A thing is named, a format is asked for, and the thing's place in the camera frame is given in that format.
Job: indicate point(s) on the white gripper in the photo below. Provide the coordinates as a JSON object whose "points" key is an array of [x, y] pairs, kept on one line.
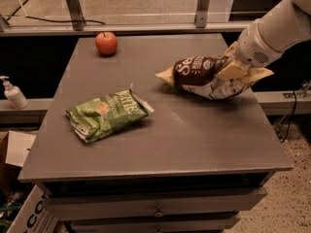
{"points": [[252, 48]]}

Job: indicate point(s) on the brown chip bag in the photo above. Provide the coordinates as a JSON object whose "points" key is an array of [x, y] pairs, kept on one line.
{"points": [[197, 75]]}

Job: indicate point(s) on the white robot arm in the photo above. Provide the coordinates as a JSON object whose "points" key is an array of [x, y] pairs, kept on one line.
{"points": [[265, 40]]}

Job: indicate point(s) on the green jalapeno chip bag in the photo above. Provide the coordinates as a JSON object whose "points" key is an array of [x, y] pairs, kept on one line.
{"points": [[100, 117]]}

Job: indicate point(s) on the red apple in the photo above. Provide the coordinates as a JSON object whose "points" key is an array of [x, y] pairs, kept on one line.
{"points": [[106, 43]]}

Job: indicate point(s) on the grey drawer cabinet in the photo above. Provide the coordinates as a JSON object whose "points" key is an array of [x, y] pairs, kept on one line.
{"points": [[187, 144]]}

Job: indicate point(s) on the lower grey drawer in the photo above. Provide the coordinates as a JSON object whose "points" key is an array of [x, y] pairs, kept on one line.
{"points": [[198, 223]]}

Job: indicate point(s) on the grey drawer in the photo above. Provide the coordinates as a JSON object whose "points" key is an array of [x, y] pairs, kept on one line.
{"points": [[198, 223], [155, 204]]}

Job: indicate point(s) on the top grey drawer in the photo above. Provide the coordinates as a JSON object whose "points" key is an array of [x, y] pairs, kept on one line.
{"points": [[155, 204]]}

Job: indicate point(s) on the white pump bottle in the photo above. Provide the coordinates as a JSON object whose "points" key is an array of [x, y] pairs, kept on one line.
{"points": [[14, 94]]}

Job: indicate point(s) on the open cardboard box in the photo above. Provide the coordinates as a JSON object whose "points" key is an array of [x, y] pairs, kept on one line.
{"points": [[14, 148]]}

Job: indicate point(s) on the white printed cardboard box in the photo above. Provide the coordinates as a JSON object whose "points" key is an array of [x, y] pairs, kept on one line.
{"points": [[33, 217]]}

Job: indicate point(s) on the metal railing frame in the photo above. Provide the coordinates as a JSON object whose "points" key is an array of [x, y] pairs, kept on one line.
{"points": [[87, 17]]}

